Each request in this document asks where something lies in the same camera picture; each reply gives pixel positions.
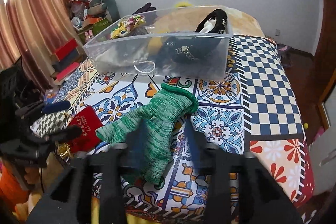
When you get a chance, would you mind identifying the colourful floral scrunchie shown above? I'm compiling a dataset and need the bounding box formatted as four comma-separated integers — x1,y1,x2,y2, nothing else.
110,15,146,39

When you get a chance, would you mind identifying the yellow sponge pouch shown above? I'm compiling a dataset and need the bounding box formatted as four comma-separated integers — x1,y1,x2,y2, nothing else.
147,36,167,56

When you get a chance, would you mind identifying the green storage box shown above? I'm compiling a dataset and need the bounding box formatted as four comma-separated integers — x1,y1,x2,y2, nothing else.
78,18,112,44

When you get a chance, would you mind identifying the pink striped curtain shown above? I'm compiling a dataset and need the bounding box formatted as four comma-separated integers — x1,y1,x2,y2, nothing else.
1,0,77,91

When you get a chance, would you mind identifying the red gift box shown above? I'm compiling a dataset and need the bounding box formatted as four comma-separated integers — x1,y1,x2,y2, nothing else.
50,38,78,62

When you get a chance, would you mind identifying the patterned patchwork bedspread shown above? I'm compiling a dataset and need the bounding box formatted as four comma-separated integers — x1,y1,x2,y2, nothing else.
56,35,314,222

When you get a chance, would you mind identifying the pink bunny plush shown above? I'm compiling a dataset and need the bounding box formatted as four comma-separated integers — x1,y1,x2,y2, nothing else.
84,29,94,43

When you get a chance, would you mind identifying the grey plush toy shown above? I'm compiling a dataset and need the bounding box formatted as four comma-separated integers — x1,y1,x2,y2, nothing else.
88,0,121,23

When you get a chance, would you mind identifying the beige fleece blanket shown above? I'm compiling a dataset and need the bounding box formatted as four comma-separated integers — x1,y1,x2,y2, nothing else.
153,6,265,38

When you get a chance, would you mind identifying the yellow plush ring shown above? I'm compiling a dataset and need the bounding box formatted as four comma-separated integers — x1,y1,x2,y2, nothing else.
173,1,195,9

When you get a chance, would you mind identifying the black and white headband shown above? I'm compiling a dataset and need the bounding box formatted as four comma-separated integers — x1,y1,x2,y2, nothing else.
195,9,228,34

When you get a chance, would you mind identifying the white drawstring pouch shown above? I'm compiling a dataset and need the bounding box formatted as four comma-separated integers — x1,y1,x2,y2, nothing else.
93,40,155,75

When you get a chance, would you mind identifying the dark purple jacket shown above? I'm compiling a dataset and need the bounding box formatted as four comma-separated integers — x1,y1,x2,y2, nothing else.
133,2,157,15

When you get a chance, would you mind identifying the clear plastic storage box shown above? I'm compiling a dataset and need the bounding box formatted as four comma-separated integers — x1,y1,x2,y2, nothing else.
84,6,233,80

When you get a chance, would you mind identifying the green knitted glove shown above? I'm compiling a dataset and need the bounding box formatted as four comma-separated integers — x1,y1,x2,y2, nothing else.
96,83,199,185

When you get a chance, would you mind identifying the red embroidered pouch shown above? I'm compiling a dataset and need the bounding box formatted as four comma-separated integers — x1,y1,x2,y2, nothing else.
67,106,102,154

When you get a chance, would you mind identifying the wooden door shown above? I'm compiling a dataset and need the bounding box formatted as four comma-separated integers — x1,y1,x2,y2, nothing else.
314,0,335,102

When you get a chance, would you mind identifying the black chain pouch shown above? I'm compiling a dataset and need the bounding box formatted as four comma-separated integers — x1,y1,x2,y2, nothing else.
160,36,221,64

